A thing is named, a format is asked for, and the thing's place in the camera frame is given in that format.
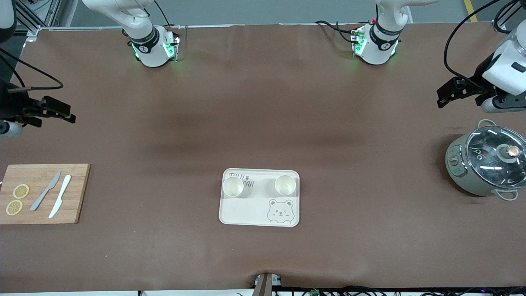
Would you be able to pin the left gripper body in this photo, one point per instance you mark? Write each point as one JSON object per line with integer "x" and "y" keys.
{"x": 478, "y": 79}

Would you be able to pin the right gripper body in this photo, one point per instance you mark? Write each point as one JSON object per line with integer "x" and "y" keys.
{"x": 12, "y": 105}

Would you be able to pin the white IKEA cup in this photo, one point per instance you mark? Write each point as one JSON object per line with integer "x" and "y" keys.
{"x": 285, "y": 185}
{"x": 233, "y": 187}

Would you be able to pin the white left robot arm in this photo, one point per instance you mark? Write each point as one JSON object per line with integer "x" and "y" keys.
{"x": 380, "y": 45}

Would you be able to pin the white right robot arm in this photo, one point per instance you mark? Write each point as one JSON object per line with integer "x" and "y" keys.
{"x": 148, "y": 53}

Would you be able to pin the cream bear print tray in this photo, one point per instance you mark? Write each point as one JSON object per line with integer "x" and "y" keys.
{"x": 246, "y": 211}

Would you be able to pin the glass pot lid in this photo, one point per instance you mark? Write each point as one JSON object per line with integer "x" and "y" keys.
{"x": 489, "y": 156}

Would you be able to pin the grey plastic knife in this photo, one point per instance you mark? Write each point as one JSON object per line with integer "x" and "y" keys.
{"x": 43, "y": 195}

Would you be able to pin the white plastic knife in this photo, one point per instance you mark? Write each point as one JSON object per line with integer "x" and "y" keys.
{"x": 59, "y": 199}

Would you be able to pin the grey-green electric cooking pot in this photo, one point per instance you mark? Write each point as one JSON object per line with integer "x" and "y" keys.
{"x": 458, "y": 172}

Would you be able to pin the lemon slice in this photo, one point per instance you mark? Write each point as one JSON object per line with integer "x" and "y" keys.
{"x": 21, "y": 191}
{"x": 14, "y": 207}

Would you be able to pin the wooden cutting board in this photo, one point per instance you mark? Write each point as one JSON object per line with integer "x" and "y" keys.
{"x": 78, "y": 205}

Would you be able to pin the aluminium frame profile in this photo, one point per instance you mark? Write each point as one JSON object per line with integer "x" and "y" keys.
{"x": 39, "y": 18}

